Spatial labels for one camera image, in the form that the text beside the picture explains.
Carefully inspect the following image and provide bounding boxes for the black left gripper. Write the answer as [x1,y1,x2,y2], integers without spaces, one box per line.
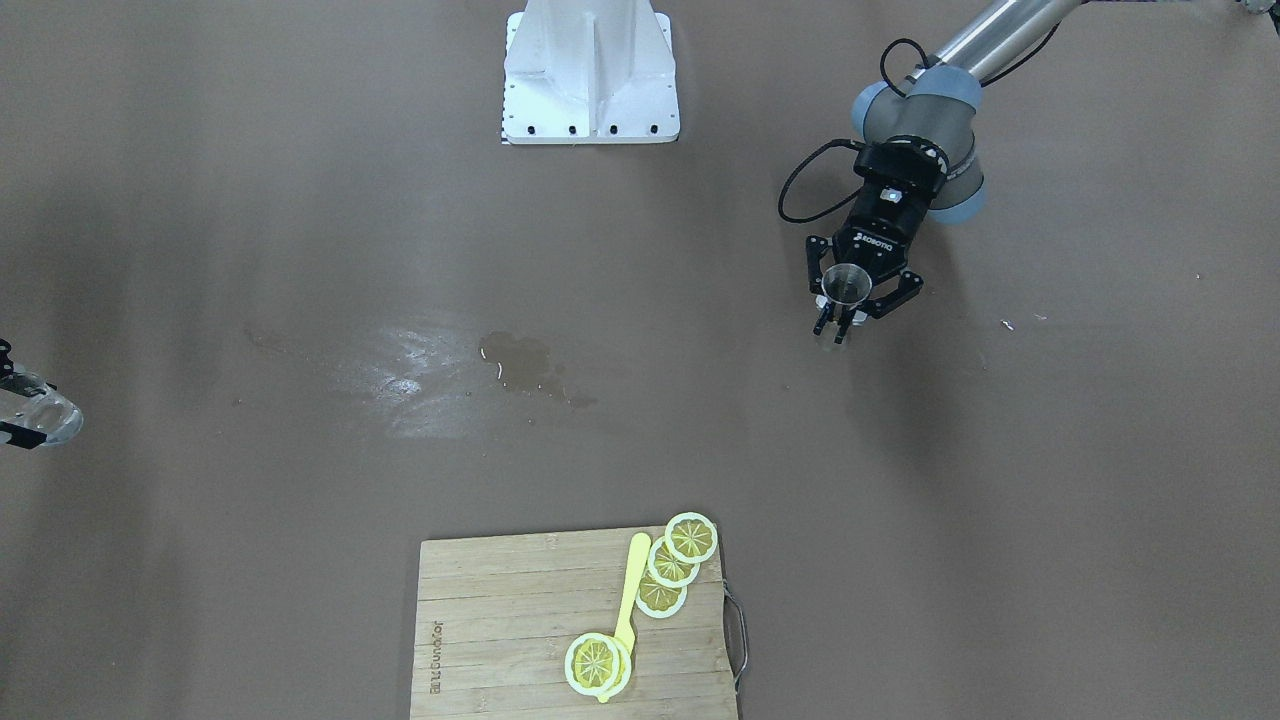
[806,138,947,336]

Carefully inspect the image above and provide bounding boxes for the steel double jigger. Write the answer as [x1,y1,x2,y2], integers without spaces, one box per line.
[823,263,872,345]

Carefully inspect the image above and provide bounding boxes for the clear glass measuring cup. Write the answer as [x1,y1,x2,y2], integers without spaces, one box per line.
[1,378,84,448]

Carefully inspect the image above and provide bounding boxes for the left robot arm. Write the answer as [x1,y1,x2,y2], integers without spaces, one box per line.
[805,1,1076,343]

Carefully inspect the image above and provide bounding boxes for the yellow plastic stick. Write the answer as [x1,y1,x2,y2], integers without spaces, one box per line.
[598,532,652,705]

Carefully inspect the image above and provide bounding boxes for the lemon slice on stick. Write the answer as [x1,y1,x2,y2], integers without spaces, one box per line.
[564,632,634,703]

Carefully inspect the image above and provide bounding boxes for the wooden cutting board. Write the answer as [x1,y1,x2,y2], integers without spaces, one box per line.
[410,528,742,719]

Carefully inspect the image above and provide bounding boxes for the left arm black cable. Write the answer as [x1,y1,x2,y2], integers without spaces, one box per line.
[778,38,931,225]

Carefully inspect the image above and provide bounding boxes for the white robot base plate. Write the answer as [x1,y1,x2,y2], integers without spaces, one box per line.
[500,1,681,145]

